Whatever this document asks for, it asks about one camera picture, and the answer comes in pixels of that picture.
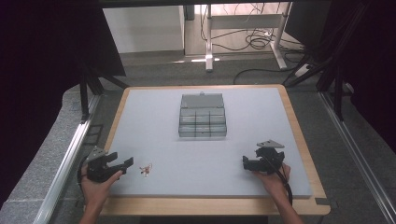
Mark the black metal stand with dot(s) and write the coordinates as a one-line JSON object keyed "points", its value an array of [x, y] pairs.
{"points": [[334, 62]]}

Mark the wooden table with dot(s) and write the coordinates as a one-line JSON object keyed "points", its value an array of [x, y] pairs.
{"points": [[199, 207]]}

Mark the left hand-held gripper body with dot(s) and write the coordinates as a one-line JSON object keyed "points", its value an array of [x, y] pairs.
{"points": [[97, 169]]}

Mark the white cabinet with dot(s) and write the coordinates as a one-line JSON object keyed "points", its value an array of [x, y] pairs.
{"points": [[143, 28]]}

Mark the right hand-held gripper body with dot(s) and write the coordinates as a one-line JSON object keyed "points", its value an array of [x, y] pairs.
{"points": [[269, 160]]}

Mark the white power strip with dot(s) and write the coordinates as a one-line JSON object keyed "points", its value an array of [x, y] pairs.
{"points": [[302, 70]]}

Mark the small orange trinket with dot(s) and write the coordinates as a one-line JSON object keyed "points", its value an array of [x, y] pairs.
{"points": [[145, 170]]}

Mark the aluminium rail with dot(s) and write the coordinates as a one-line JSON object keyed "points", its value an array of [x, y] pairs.
{"points": [[358, 149], [63, 168]]}

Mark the person's right hand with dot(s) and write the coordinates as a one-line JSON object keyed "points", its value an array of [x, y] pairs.
{"points": [[274, 182]]}

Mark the black tripod stand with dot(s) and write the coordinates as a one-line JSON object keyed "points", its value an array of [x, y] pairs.
{"points": [[90, 84]]}

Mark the clear plastic compartment box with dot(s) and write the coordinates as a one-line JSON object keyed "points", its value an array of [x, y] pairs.
{"points": [[202, 119]]}

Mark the person's left hand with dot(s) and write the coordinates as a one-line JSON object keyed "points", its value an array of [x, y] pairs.
{"points": [[95, 189]]}

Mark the black curtain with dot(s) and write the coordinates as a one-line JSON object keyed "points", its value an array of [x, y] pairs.
{"points": [[373, 62], [40, 77]]}

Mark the white desk frame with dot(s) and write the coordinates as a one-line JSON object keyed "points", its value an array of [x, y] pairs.
{"points": [[246, 21]]}

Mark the grey foam mat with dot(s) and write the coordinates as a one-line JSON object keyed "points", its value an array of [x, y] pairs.
{"points": [[193, 161]]}

